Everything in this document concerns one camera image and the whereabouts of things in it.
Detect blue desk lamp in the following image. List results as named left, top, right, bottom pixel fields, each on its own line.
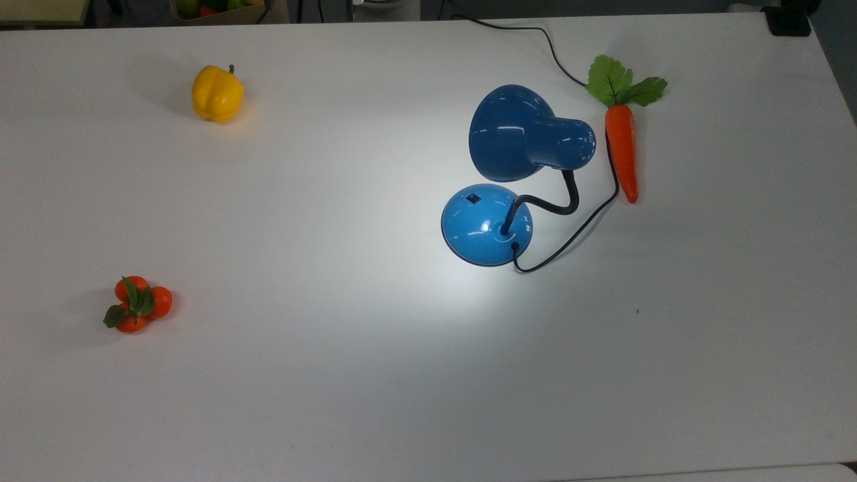
left=441, top=84, right=597, bottom=268

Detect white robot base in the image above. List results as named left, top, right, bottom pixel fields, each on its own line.
left=352, top=0, right=422, bottom=22

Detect orange toy carrot green leaves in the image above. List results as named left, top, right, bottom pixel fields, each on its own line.
left=586, top=54, right=669, bottom=204

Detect yellow toy bell pepper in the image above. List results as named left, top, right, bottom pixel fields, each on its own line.
left=191, top=64, right=246, bottom=124

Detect orange tangerine cluster with leaves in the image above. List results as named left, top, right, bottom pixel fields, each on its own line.
left=102, top=275, right=174, bottom=335

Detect basket of toy fruit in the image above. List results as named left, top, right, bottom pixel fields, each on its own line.
left=168, top=0, right=272, bottom=26

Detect beige side table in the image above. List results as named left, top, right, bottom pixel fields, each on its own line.
left=0, top=0, right=92, bottom=28

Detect black lamp power cable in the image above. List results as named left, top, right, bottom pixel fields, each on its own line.
left=451, top=14, right=621, bottom=274

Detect black table clamp mount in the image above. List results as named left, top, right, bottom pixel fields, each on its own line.
left=761, top=0, right=822, bottom=37

